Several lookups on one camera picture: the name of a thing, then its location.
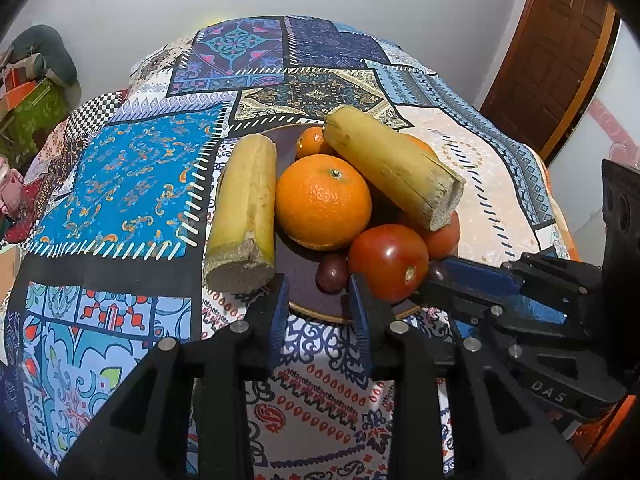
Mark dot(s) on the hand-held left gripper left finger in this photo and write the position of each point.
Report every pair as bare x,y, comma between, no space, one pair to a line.
277,320

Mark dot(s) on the small orange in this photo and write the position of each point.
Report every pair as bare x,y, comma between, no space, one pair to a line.
311,144

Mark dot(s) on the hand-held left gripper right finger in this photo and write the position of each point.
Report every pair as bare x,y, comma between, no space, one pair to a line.
361,330

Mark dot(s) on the orange box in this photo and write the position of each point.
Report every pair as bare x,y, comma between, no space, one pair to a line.
20,92

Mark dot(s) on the red tomato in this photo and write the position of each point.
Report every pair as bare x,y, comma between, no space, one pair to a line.
445,240
385,260

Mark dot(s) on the dark purple grape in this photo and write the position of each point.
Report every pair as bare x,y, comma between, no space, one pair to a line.
436,272
332,275

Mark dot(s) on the patchwork printed blanket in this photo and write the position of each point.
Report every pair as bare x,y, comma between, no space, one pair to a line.
130,180

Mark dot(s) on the brown wooden door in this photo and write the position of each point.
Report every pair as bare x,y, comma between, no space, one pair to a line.
550,50

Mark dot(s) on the white cabinet with pink print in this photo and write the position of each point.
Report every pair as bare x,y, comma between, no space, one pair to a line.
595,125

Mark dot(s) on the green printed cloth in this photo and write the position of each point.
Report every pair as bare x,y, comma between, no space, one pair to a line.
35,120

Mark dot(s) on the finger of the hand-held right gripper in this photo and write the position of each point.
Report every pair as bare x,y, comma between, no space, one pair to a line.
537,310
480,272

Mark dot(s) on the grey-green cushion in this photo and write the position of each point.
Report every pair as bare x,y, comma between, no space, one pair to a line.
47,52

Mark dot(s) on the large orange with green stem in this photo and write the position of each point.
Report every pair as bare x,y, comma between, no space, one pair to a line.
320,205

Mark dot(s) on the dark purple round plate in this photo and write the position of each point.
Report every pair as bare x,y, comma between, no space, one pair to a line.
300,280

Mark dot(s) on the yellow banana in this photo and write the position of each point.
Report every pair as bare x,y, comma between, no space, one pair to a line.
385,160
245,200

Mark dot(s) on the pink soft item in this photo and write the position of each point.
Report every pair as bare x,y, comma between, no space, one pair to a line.
10,190

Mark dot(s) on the tan cardboard piece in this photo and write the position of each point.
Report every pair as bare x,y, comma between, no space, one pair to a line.
9,275

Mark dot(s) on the orange with sticker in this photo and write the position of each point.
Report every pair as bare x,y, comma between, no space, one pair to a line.
420,146

